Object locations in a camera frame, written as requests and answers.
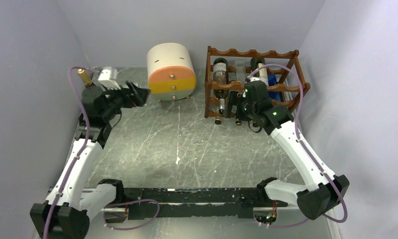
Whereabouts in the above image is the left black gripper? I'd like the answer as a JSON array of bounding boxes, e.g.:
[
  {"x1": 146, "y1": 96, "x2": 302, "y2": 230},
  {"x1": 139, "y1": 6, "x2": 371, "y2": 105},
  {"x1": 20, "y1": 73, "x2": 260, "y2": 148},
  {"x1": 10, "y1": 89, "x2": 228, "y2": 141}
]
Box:
[{"x1": 101, "y1": 80, "x2": 151, "y2": 121}]

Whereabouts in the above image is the dark gold-capped wine bottle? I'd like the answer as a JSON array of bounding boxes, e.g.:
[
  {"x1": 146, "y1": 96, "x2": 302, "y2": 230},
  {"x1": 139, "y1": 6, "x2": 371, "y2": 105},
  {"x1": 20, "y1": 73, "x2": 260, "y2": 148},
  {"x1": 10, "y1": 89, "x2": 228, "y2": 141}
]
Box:
[{"x1": 77, "y1": 69, "x2": 95, "y2": 88}]

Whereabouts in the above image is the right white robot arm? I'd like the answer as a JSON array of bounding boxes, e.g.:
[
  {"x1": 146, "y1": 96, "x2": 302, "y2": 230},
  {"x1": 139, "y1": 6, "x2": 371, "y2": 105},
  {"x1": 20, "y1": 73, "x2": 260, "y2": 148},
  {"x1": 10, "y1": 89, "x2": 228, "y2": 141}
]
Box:
[{"x1": 225, "y1": 80, "x2": 350, "y2": 220}]

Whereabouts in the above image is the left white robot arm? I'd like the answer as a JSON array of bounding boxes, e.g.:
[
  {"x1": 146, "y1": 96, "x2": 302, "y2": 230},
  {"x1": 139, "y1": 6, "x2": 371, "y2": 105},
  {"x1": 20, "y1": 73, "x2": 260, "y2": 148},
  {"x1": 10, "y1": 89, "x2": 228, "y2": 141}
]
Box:
[{"x1": 30, "y1": 82, "x2": 151, "y2": 239}]

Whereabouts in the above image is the brown wooden wine rack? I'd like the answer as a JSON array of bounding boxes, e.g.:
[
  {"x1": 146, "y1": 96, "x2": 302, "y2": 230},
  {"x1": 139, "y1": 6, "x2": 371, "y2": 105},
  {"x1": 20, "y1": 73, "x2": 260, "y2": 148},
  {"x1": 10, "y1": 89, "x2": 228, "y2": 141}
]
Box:
[{"x1": 204, "y1": 46, "x2": 310, "y2": 118}]

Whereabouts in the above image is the dark green labelled wine bottle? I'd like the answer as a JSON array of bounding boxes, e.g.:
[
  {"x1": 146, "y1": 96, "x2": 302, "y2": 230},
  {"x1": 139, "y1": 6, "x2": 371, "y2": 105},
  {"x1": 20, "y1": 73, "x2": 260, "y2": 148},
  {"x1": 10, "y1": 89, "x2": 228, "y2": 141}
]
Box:
[{"x1": 213, "y1": 57, "x2": 229, "y2": 115}]

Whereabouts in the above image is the clear glass bottle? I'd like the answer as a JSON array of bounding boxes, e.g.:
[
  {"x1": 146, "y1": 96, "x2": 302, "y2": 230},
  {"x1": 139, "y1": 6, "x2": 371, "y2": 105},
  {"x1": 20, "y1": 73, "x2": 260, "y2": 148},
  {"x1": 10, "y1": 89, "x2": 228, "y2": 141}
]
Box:
[{"x1": 234, "y1": 60, "x2": 250, "y2": 85}]

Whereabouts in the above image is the dark wine bottle white label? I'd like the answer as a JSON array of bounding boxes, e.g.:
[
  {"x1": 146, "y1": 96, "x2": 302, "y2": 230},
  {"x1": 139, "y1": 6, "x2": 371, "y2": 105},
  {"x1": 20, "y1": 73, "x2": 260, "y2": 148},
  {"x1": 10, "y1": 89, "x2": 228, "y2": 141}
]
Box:
[{"x1": 250, "y1": 57, "x2": 269, "y2": 86}]

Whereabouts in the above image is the blue labelled clear bottle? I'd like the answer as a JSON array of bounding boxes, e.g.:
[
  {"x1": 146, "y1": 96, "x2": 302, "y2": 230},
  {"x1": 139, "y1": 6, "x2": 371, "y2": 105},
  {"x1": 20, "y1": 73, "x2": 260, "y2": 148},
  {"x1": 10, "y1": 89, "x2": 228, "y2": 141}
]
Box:
[{"x1": 267, "y1": 74, "x2": 284, "y2": 101}]

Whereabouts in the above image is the white round drawer cabinet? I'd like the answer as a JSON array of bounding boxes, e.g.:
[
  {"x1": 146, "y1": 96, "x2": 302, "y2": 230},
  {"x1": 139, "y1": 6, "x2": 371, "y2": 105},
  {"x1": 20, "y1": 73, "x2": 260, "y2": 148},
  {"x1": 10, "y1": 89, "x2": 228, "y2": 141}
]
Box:
[{"x1": 147, "y1": 43, "x2": 197, "y2": 102}]

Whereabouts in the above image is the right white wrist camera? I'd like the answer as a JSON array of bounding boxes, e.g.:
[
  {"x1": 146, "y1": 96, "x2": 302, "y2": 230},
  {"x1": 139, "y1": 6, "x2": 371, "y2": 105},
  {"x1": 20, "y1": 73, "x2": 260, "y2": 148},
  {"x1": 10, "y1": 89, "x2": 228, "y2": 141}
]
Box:
[{"x1": 245, "y1": 76, "x2": 261, "y2": 84}]

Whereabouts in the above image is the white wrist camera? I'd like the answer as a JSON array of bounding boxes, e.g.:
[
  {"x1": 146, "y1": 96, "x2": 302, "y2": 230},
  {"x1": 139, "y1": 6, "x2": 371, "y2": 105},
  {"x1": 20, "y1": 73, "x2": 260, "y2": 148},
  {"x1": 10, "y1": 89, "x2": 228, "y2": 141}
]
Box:
[
  {"x1": 98, "y1": 67, "x2": 121, "y2": 90},
  {"x1": 245, "y1": 76, "x2": 261, "y2": 84}
]

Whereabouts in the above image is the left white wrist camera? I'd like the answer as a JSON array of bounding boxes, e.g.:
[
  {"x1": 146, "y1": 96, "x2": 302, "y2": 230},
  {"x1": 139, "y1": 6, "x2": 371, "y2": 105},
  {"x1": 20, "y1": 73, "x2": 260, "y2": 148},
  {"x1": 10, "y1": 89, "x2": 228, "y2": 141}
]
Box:
[{"x1": 98, "y1": 67, "x2": 121, "y2": 90}]

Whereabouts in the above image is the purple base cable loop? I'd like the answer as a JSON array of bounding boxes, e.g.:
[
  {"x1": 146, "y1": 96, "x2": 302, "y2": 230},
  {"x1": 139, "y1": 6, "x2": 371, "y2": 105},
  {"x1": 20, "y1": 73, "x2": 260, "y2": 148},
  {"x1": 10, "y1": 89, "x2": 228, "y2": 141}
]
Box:
[{"x1": 102, "y1": 199, "x2": 160, "y2": 231}]

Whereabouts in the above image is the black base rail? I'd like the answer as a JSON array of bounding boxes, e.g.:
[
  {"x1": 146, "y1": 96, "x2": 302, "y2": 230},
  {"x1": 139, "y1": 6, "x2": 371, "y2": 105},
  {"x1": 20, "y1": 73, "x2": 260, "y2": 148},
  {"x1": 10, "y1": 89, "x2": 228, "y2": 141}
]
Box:
[{"x1": 124, "y1": 187, "x2": 287, "y2": 220}]

